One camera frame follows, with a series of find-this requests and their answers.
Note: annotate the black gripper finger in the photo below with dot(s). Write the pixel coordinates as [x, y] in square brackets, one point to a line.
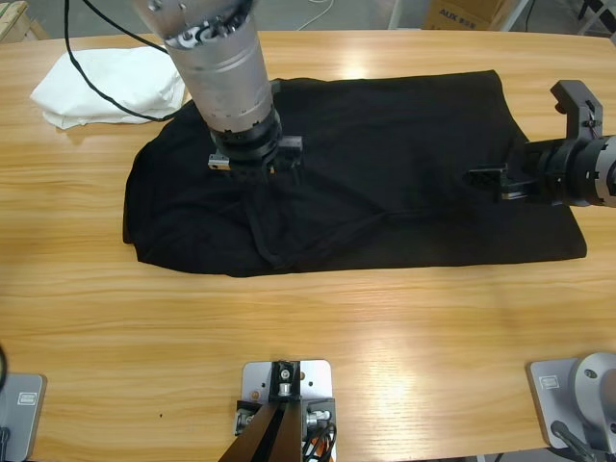
[486, 178]

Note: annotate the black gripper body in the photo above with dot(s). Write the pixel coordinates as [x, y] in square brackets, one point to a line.
[250, 149]
[553, 171]

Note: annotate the black t-shirt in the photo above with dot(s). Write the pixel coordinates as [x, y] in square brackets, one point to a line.
[385, 144]

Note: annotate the white folded garment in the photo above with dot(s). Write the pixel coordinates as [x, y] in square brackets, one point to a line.
[110, 77]

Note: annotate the cardboard box with blue print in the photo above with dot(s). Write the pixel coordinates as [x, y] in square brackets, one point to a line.
[462, 14]

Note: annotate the wooden pallet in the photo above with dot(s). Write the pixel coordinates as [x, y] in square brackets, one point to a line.
[14, 17]

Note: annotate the silver bolt knob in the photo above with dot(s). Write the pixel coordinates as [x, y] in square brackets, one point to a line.
[244, 421]
[317, 418]

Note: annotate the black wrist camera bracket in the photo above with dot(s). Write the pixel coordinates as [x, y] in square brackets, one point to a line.
[275, 89]
[577, 101]

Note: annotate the white slanted frame leg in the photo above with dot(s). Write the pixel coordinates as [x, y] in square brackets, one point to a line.
[520, 12]

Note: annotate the black chair frame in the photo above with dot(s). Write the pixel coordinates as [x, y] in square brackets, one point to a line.
[597, 9]

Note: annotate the white metal post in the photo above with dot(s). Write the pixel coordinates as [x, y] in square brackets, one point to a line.
[397, 14]

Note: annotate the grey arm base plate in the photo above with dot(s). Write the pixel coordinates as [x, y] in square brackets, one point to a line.
[553, 399]
[26, 418]

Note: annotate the white mount plate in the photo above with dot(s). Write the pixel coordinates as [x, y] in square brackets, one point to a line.
[317, 377]

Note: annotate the black camera post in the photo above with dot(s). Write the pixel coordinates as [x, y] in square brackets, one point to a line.
[269, 433]

